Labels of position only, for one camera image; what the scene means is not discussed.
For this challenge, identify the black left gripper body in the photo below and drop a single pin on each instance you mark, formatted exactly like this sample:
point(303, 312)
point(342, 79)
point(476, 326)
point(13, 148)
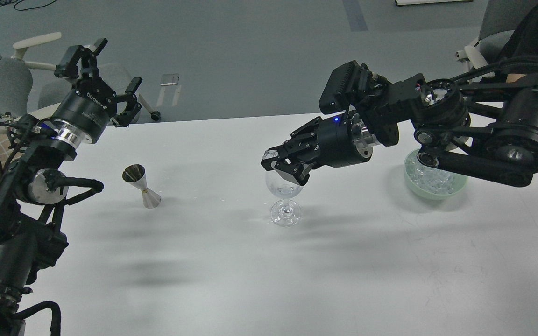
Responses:
point(84, 114)

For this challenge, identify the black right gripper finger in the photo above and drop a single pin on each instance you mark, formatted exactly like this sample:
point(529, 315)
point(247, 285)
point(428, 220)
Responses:
point(303, 145)
point(294, 170)

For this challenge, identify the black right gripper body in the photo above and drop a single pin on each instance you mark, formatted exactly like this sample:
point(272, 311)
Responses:
point(339, 141)

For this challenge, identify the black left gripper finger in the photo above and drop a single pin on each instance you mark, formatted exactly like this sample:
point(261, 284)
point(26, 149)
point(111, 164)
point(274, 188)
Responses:
point(125, 118)
point(79, 66)

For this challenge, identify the clear ice cube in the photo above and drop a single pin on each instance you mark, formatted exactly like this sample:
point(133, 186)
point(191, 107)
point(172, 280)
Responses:
point(269, 154)

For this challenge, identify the steel double jigger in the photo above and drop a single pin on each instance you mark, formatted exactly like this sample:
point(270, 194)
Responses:
point(135, 175)

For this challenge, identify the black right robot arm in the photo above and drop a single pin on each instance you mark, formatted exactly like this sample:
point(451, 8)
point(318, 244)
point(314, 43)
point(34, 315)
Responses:
point(482, 124)

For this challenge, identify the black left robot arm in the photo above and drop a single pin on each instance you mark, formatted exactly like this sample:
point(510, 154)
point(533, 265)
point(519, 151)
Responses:
point(33, 191)

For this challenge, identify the clear wine glass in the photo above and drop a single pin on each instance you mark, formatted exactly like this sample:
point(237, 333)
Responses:
point(285, 212)

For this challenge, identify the pile of ice cubes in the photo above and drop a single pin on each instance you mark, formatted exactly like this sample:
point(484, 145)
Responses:
point(431, 180)

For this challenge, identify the grey office chair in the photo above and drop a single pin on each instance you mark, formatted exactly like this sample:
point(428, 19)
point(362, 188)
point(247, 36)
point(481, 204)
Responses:
point(16, 82)

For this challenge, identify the green bowl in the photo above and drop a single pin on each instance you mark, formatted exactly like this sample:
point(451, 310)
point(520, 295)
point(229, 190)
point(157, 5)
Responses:
point(459, 184)

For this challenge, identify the white chair right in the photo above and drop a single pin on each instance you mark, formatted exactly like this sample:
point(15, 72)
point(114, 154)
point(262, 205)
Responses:
point(501, 19)

